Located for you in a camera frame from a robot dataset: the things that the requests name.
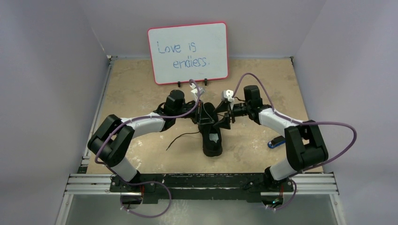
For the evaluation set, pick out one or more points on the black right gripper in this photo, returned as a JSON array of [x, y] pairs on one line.
[[230, 112]]

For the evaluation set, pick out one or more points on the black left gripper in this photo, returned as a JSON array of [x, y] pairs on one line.
[[199, 116]]

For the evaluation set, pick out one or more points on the black shoelace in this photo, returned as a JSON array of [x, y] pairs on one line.
[[196, 134]]

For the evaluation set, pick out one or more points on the black shoe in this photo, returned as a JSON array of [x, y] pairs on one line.
[[211, 136]]

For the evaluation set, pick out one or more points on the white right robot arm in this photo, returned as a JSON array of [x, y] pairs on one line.
[[304, 143]]

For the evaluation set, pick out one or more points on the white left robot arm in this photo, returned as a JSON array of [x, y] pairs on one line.
[[111, 140]]

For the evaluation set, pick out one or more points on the blue black marker eraser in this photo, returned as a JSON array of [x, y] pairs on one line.
[[276, 142]]

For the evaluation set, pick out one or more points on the red framed whiteboard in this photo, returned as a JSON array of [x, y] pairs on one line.
[[193, 51]]

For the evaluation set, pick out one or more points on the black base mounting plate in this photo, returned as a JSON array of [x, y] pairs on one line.
[[250, 187]]

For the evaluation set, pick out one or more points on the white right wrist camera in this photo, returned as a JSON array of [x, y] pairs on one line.
[[227, 96]]

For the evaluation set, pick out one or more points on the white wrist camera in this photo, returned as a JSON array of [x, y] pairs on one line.
[[227, 96], [196, 93]]

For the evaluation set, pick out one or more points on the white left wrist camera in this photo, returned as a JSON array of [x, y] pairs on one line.
[[196, 93]]

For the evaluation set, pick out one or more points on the aluminium extrusion rail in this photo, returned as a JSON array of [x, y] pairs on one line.
[[100, 184]]

